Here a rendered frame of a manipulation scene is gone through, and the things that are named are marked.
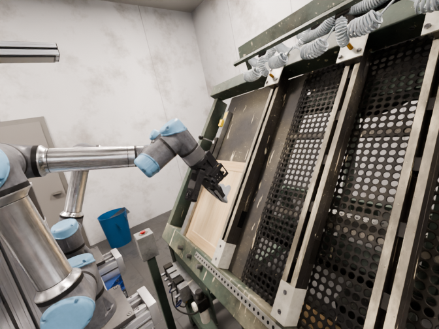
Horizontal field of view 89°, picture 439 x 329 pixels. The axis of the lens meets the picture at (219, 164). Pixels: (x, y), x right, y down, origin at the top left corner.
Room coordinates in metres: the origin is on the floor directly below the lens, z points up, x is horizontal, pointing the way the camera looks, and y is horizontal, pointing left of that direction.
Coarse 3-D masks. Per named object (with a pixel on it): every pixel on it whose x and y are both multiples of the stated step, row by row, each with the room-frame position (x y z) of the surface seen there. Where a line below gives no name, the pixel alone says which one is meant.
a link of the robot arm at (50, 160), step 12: (12, 144) 0.64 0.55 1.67; (36, 156) 0.64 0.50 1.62; (48, 156) 0.66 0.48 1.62; (60, 156) 0.67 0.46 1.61; (72, 156) 0.69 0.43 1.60; (84, 156) 0.70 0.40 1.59; (96, 156) 0.71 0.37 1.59; (108, 156) 0.72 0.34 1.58; (120, 156) 0.73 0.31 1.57; (132, 156) 0.75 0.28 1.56; (36, 168) 0.64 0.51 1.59; (48, 168) 0.66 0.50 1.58; (60, 168) 0.68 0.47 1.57; (72, 168) 0.69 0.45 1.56; (84, 168) 0.70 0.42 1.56; (96, 168) 0.72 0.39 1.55; (108, 168) 0.74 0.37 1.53
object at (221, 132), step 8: (224, 120) 1.68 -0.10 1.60; (224, 128) 1.66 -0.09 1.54; (216, 136) 1.66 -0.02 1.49; (216, 144) 1.61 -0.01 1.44; (216, 152) 1.60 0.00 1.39; (200, 192) 1.51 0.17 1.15; (192, 208) 1.47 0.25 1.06; (192, 216) 1.46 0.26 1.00; (184, 224) 1.45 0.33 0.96; (184, 232) 1.41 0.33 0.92
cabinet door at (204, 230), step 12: (228, 168) 1.38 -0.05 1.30; (240, 168) 1.27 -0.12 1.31; (228, 180) 1.32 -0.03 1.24; (204, 192) 1.47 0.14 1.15; (204, 204) 1.41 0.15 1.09; (216, 204) 1.30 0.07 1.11; (228, 204) 1.21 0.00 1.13; (204, 216) 1.34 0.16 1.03; (216, 216) 1.25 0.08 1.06; (192, 228) 1.39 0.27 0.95; (204, 228) 1.28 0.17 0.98; (216, 228) 1.19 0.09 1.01; (192, 240) 1.32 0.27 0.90; (204, 240) 1.22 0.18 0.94; (216, 240) 1.14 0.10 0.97; (204, 252) 1.17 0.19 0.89
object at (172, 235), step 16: (176, 240) 1.42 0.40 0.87; (192, 256) 1.19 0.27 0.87; (208, 256) 1.12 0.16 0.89; (208, 272) 1.02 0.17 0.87; (224, 272) 0.94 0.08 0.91; (208, 288) 0.97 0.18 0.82; (224, 288) 0.89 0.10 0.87; (240, 288) 0.82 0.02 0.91; (224, 304) 0.85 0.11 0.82; (240, 304) 0.78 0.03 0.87; (256, 304) 0.73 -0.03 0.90; (240, 320) 0.75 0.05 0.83; (256, 320) 0.70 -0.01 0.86; (272, 320) 0.65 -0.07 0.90
